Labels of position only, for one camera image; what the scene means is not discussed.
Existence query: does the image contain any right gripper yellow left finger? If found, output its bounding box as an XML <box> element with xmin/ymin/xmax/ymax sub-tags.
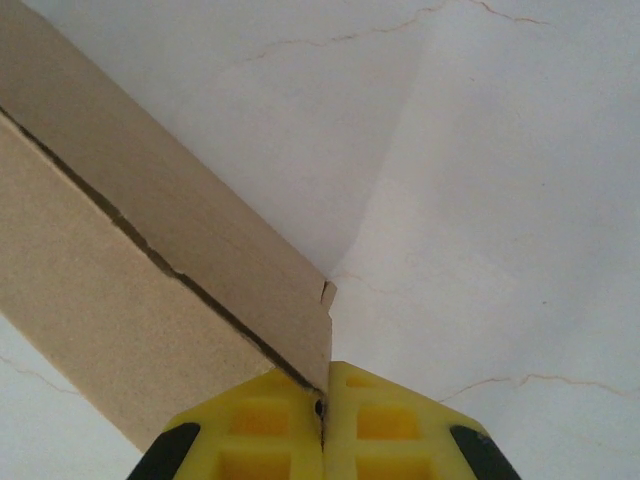
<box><xmin>127</xmin><ymin>367</ymin><xmax>327</xmax><ymax>480</ymax></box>

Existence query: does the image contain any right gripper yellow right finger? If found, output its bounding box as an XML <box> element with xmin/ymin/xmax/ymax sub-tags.
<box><xmin>324</xmin><ymin>360</ymin><xmax>527</xmax><ymax>480</ymax></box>

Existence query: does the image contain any brown cardboard box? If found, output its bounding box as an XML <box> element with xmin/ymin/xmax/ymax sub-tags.
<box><xmin>0</xmin><ymin>0</ymin><xmax>337</xmax><ymax>454</ymax></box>

